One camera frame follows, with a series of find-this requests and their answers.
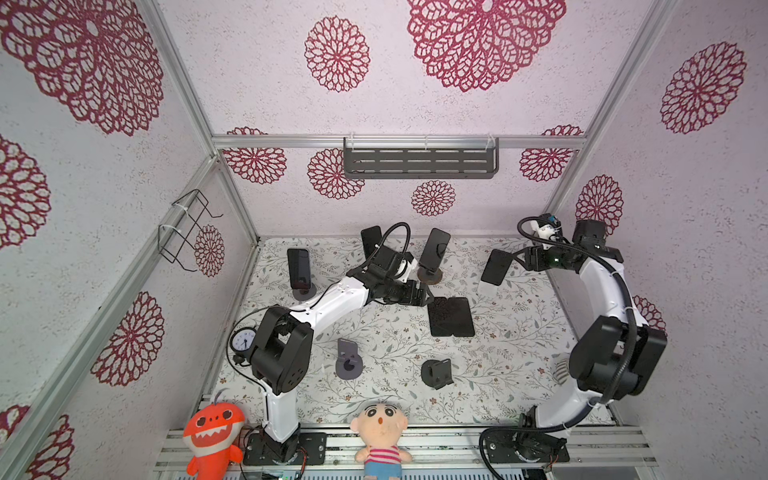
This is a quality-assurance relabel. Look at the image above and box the black phone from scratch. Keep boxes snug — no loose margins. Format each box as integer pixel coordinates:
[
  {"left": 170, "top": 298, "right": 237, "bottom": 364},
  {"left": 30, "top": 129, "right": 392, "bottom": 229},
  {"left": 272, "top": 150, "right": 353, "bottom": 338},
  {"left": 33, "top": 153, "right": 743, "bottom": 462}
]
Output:
[
  {"left": 480, "top": 249, "right": 514, "bottom": 286},
  {"left": 287, "top": 248, "right": 312, "bottom": 290},
  {"left": 446, "top": 297, "right": 475, "bottom": 338},
  {"left": 360, "top": 226, "right": 382, "bottom": 259},
  {"left": 419, "top": 228, "right": 451, "bottom": 273},
  {"left": 427, "top": 297, "right": 454, "bottom": 337}
]

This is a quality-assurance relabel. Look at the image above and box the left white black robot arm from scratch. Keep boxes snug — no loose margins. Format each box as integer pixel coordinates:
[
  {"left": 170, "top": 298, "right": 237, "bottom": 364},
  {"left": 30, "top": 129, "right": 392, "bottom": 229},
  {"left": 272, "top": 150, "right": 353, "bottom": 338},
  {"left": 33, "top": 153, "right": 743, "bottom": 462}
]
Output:
[{"left": 245, "top": 245, "right": 433, "bottom": 444}]

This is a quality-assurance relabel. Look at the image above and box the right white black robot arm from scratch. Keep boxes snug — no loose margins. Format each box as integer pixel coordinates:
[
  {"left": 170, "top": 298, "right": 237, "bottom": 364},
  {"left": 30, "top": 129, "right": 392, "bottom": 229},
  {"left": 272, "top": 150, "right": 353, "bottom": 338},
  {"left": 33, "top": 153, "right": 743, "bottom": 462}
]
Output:
[{"left": 517, "top": 213, "right": 667, "bottom": 433}]

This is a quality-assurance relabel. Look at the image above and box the wooden base stand centre-right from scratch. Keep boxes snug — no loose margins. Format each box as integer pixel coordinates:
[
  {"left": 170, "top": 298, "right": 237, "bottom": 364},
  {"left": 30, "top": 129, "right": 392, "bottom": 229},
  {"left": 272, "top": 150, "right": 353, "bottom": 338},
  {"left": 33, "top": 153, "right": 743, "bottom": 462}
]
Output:
[{"left": 417, "top": 267, "right": 443, "bottom": 285}]

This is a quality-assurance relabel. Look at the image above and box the white folding phone stand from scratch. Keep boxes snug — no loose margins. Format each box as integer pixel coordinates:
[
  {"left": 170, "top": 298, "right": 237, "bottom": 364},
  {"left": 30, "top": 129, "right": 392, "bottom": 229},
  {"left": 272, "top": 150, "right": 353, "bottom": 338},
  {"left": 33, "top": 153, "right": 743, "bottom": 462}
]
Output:
[{"left": 477, "top": 281, "right": 498, "bottom": 297}]

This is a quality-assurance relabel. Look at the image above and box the front right black stand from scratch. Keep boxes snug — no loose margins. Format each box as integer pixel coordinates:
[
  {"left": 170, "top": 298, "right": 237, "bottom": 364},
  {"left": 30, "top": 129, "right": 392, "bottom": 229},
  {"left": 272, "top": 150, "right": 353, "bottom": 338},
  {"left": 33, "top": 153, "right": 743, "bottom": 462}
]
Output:
[{"left": 421, "top": 359, "right": 454, "bottom": 390}]

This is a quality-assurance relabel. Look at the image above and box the front left grey round stand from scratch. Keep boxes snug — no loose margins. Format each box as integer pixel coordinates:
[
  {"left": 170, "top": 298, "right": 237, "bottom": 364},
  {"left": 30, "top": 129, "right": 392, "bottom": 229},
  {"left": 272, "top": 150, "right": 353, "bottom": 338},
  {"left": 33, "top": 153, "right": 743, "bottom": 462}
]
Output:
[{"left": 335, "top": 338, "right": 364, "bottom": 381}]

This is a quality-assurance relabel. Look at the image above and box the back left grey stand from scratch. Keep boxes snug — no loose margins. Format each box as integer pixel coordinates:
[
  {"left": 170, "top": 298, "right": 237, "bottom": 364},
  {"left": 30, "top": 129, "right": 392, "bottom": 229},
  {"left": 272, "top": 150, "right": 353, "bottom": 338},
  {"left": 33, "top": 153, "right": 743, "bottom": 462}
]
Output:
[{"left": 292, "top": 284, "right": 317, "bottom": 302}]

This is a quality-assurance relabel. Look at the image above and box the striped ceramic mug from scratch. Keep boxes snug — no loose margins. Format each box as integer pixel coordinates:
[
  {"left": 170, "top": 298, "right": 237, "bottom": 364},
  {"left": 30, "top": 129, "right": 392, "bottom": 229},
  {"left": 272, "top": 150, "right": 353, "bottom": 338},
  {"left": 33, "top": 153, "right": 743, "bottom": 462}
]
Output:
[{"left": 552, "top": 357, "right": 570, "bottom": 385}]

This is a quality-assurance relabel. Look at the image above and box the cartoon boy plush doll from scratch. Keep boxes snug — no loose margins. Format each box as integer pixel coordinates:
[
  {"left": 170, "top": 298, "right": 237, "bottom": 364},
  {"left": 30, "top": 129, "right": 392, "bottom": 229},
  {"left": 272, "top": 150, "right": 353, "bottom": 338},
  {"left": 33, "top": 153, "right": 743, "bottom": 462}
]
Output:
[{"left": 350, "top": 403, "right": 413, "bottom": 480}]

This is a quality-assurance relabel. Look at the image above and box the round pressure gauge dial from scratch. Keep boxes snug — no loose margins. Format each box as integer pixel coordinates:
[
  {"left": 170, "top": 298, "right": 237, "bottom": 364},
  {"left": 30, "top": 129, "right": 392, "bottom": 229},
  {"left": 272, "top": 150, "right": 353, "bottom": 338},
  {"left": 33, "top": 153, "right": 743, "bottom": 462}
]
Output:
[{"left": 229, "top": 327, "right": 256, "bottom": 357}]

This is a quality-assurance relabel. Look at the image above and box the red shark plush toy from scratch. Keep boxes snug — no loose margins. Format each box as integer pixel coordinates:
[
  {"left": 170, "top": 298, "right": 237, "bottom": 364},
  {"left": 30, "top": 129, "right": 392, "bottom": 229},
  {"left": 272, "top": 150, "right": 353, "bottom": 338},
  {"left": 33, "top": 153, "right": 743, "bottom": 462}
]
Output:
[{"left": 183, "top": 402, "right": 246, "bottom": 479}]

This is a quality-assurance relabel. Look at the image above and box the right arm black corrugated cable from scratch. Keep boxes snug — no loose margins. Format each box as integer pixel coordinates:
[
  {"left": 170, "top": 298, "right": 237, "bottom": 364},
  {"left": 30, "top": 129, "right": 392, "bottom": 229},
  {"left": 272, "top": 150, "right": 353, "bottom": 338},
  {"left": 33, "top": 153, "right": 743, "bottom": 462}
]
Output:
[{"left": 476, "top": 215, "right": 638, "bottom": 480}]

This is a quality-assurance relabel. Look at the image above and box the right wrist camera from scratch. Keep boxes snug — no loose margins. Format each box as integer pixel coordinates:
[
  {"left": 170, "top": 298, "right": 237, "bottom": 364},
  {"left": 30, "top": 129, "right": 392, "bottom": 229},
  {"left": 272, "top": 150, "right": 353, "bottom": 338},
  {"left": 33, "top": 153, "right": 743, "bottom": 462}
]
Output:
[{"left": 531, "top": 213, "right": 563, "bottom": 242}]

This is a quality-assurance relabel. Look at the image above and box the grey metal wall shelf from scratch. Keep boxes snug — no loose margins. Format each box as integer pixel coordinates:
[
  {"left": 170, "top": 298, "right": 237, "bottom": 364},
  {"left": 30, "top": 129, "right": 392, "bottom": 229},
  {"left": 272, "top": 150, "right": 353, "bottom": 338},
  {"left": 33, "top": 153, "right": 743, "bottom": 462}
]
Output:
[{"left": 342, "top": 138, "right": 499, "bottom": 180}]

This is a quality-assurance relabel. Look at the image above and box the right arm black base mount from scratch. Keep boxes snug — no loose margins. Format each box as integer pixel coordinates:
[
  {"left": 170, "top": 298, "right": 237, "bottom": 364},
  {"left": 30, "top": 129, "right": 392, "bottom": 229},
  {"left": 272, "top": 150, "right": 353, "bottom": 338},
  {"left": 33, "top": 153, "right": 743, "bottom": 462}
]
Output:
[{"left": 479, "top": 427, "right": 571, "bottom": 464}]

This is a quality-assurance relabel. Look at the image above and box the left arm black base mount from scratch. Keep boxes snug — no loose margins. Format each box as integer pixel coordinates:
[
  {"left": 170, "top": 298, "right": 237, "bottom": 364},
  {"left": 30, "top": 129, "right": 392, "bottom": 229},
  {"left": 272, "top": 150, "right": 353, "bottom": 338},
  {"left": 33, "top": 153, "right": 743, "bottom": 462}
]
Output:
[{"left": 243, "top": 427, "right": 328, "bottom": 466}]

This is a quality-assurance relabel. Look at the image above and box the black wire wall rack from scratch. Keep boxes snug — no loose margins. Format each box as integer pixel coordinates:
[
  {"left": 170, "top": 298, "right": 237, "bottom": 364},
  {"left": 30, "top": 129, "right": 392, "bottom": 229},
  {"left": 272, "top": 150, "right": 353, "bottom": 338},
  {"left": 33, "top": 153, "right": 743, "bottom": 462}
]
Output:
[{"left": 156, "top": 189, "right": 223, "bottom": 273}]

